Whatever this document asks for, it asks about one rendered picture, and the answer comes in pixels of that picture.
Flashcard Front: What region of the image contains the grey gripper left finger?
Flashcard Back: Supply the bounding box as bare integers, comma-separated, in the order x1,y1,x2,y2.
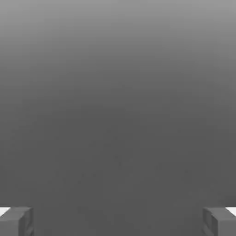
0,206,35,236

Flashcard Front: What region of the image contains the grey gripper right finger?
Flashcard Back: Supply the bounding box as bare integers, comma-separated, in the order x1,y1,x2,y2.
202,206,236,236

